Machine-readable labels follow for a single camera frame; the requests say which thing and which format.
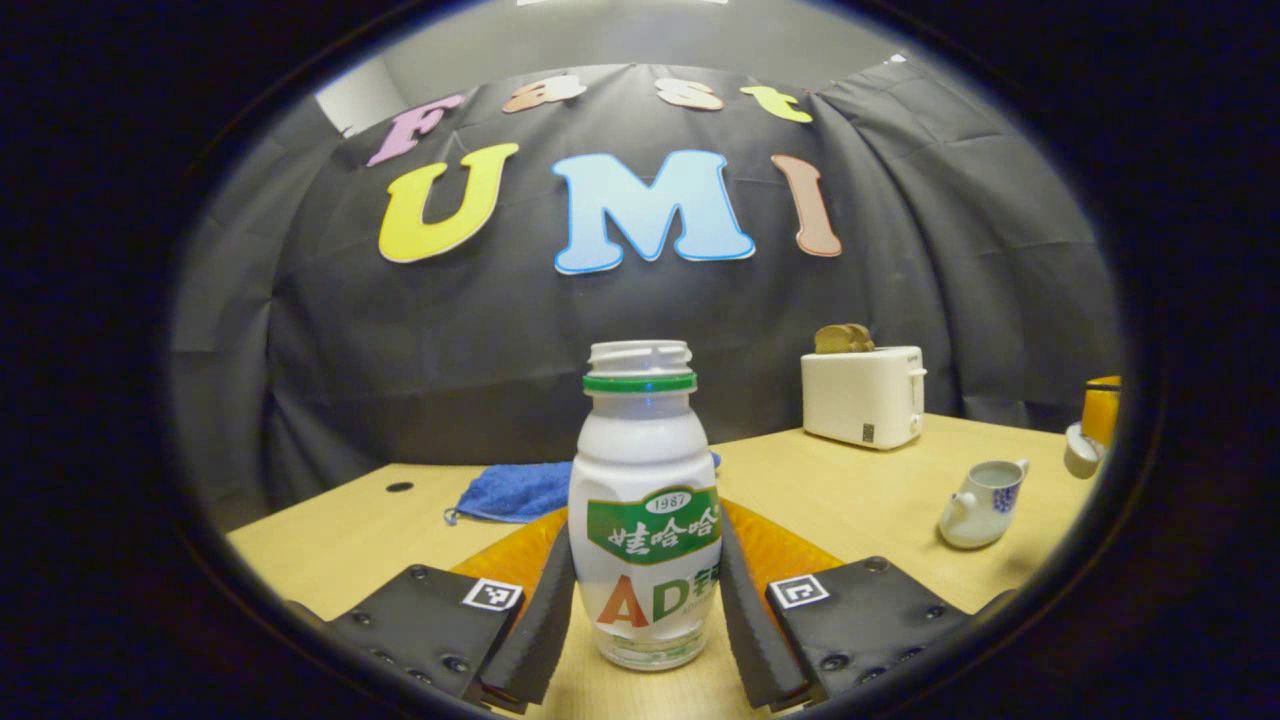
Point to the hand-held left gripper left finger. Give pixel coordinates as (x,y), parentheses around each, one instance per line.
(540,640)

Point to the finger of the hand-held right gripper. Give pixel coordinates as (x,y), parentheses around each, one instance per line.
(1100,410)

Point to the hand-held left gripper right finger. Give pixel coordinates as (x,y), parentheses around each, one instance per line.
(745,640)

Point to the white ceramic teacup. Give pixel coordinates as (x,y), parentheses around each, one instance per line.
(975,515)

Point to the white water bottle green label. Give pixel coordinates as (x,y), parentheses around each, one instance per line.
(645,470)

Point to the blue towel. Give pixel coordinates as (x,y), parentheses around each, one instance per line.
(510,490)

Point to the white toaster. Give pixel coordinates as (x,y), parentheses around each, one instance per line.
(860,395)

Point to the brown toast slice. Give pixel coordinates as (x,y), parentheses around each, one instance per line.
(864,337)
(830,339)

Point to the black backdrop cloth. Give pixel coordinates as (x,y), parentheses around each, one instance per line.
(400,330)

